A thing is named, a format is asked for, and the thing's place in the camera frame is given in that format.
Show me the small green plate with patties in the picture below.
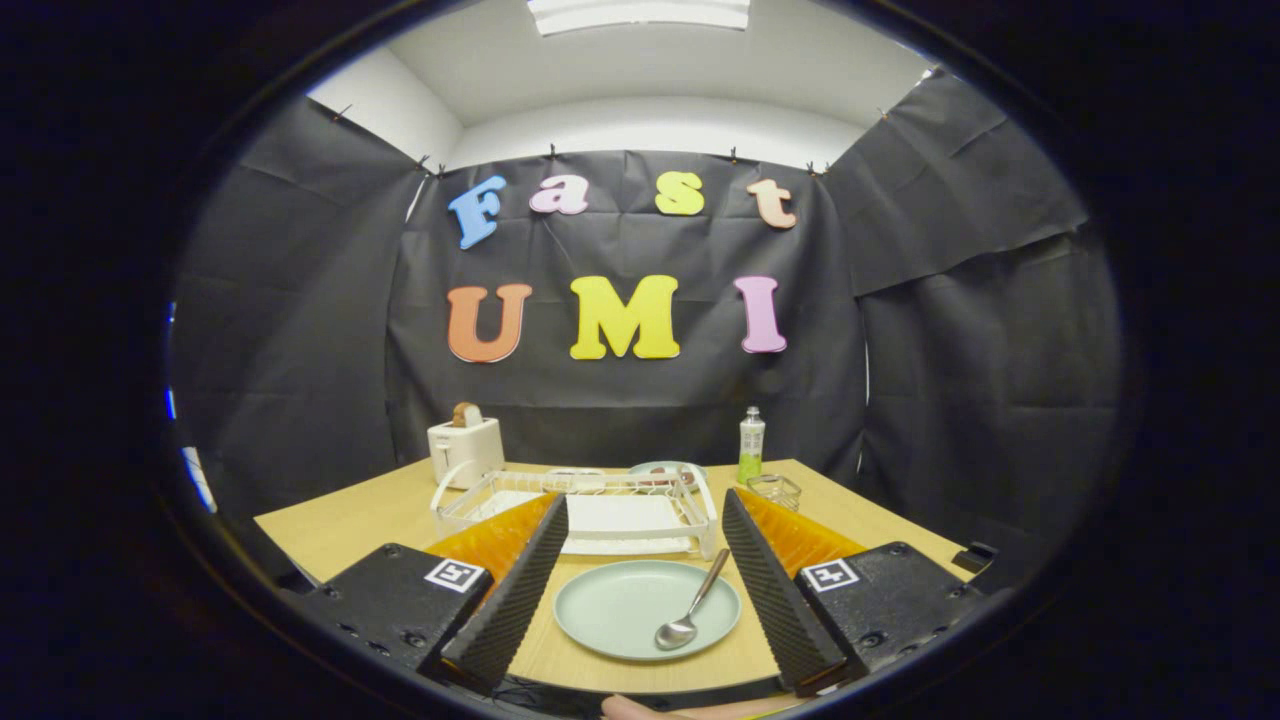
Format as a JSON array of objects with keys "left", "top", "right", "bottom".
[{"left": 628, "top": 460, "right": 708, "bottom": 491}]

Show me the white wire dish rack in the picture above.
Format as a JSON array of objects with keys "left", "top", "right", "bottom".
[{"left": 430, "top": 461, "right": 721, "bottom": 561}]

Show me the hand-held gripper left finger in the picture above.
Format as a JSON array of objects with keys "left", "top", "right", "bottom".
[{"left": 298, "top": 492, "right": 571, "bottom": 698}]

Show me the white toaster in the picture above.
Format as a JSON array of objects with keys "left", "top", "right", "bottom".
[{"left": 427, "top": 417, "right": 506, "bottom": 490}]

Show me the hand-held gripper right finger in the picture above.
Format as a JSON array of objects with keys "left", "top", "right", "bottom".
[{"left": 721, "top": 487, "right": 988, "bottom": 699}]

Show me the light green plate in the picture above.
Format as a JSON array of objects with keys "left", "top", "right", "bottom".
[{"left": 553, "top": 559, "right": 743, "bottom": 663}]

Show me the green tea bottle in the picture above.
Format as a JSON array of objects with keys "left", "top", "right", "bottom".
[{"left": 738, "top": 406, "right": 767, "bottom": 486}]

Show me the wooden handled metal spoon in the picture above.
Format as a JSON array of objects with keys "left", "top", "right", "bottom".
[{"left": 655, "top": 547, "right": 732, "bottom": 652}]

